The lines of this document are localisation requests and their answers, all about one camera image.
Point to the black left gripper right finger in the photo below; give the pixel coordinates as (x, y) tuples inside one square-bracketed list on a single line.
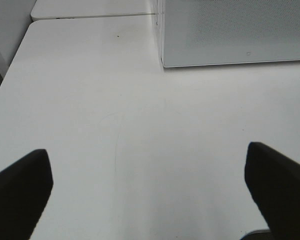
[(273, 181)]

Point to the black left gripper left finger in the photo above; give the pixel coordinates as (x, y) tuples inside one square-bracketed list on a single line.
[(25, 188)]

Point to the white microwave door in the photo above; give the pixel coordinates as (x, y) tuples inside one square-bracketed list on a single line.
[(218, 32)]

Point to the white microwave oven body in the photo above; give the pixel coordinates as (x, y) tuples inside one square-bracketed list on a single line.
[(157, 9)]

